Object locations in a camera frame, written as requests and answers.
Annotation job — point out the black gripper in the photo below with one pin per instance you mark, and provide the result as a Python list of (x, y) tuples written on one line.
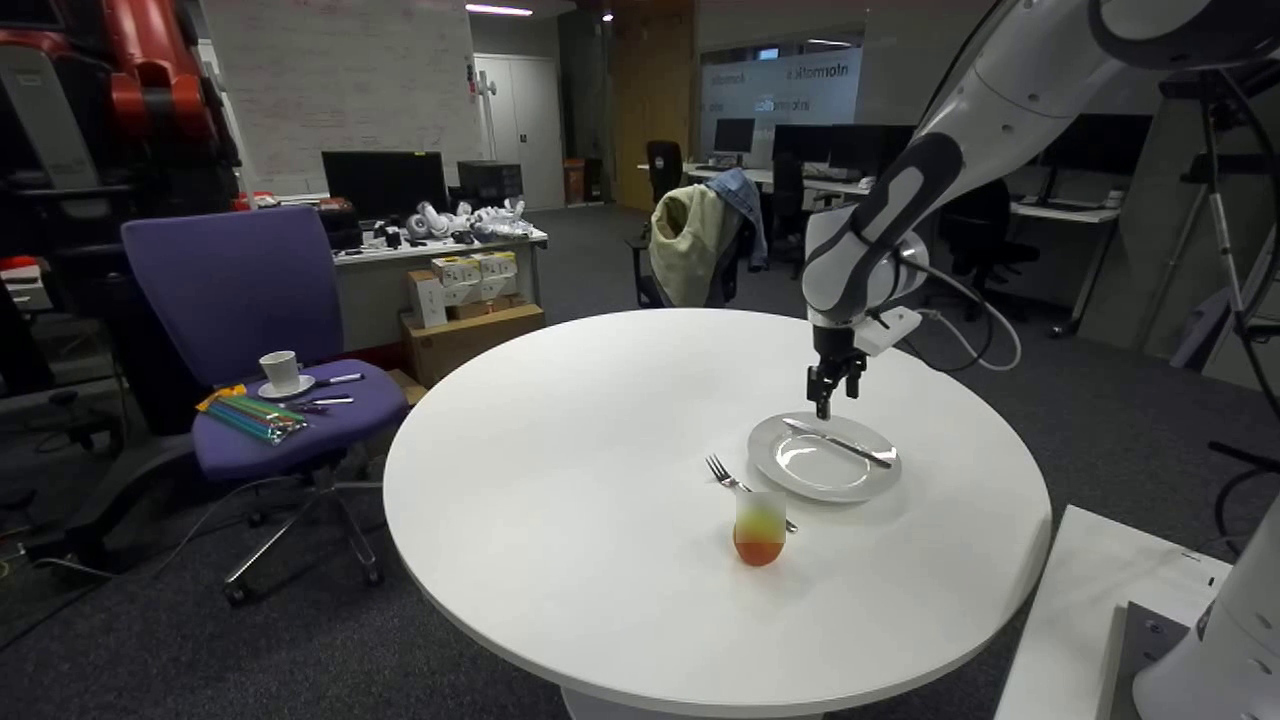
[(838, 352)]

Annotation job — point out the silver knife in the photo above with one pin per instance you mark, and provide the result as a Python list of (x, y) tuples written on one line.
[(840, 441)]

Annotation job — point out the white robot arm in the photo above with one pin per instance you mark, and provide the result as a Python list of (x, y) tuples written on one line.
[(1040, 64)]

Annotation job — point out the white round plate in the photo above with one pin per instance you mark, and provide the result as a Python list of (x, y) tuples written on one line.
[(823, 467)]

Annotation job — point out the grey metal plate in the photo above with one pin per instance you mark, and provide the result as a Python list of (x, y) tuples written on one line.
[(1134, 652)]

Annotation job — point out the silver fork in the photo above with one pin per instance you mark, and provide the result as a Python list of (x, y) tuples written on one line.
[(742, 490)]

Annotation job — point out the red green apple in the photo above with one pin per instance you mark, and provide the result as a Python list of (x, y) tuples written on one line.
[(759, 540)]

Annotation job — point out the blue jacket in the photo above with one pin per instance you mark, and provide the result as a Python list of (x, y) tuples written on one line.
[(745, 212)]

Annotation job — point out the cream jacket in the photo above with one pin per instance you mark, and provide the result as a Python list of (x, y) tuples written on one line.
[(686, 247)]

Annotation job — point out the black office chair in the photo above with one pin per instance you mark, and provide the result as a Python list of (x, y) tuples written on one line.
[(660, 162)]

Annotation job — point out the white side table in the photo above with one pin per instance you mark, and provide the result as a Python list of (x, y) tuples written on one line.
[(1080, 612)]

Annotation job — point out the small white carton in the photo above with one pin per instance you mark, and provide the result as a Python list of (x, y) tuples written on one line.
[(499, 278), (424, 303), (457, 284)]

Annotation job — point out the brown cardboard box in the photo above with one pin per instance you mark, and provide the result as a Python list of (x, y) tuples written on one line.
[(473, 343)]

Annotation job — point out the small black monitor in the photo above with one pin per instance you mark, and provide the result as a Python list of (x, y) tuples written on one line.
[(490, 181)]

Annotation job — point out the white clutter pile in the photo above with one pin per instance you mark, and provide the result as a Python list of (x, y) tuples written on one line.
[(463, 227)]

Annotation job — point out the white office desk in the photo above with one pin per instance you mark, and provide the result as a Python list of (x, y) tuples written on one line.
[(373, 284)]

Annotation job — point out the small white item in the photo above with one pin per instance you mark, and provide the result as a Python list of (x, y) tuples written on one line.
[(334, 400), (342, 379)]

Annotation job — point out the large black monitor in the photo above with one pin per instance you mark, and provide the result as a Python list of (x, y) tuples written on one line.
[(382, 186)]

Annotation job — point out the black box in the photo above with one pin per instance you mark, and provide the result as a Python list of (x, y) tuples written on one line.
[(342, 227)]

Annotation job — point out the white saucer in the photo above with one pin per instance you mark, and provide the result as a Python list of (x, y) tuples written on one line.
[(300, 390)]

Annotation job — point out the white cup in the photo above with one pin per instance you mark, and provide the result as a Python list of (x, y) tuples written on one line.
[(277, 370)]

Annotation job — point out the colourful pen bundle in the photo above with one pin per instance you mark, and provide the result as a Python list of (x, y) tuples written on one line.
[(255, 419)]

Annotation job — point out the purple office chair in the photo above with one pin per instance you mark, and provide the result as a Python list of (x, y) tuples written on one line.
[(242, 292)]

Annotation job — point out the red industrial robot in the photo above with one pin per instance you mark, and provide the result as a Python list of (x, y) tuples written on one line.
[(147, 80)]

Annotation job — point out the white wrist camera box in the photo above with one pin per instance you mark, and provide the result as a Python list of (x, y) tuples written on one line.
[(888, 325)]

